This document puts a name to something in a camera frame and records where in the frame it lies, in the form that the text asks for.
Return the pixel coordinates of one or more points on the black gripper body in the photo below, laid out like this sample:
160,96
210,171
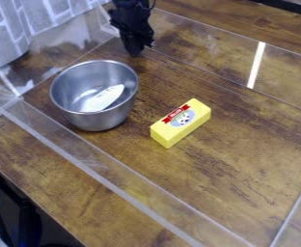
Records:
129,16

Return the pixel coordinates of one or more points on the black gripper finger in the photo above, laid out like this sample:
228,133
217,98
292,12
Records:
141,40
126,40

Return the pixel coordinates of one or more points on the silver metal pot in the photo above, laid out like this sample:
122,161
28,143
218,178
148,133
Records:
94,75

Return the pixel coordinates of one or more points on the white brick pattern curtain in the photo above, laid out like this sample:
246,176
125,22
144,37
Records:
25,18

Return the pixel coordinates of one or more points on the yellow butter block toy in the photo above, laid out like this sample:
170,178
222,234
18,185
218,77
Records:
177,124

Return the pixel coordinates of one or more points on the clear acrylic enclosure wall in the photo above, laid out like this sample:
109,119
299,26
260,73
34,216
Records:
224,188

